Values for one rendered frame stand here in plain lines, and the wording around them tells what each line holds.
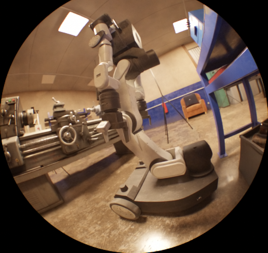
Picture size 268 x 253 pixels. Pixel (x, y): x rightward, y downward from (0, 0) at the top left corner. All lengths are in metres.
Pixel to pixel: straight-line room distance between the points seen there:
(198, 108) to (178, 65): 2.26
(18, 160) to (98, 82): 1.04
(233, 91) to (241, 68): 3.44
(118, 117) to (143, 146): 0.27
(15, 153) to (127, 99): 1.14
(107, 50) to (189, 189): 0.80
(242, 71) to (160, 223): 0.77
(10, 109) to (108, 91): 1.24
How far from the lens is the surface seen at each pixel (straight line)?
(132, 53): 0.63
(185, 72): 4.73
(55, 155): 1.26
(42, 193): 1.28
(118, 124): 0.35
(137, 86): 0.80
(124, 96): 0.56
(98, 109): 1.89
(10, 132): 1.32
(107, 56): 0.47
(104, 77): 0.37
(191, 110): 3.71
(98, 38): 0.53
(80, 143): 1.17
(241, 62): 0.37
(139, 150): 0.57
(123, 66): 0.58
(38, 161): 1.27
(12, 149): 1.16
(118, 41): 0.70
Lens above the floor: 0.59
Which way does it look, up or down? 2 degrees up
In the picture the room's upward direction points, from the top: 19 degrees counter-clockwise
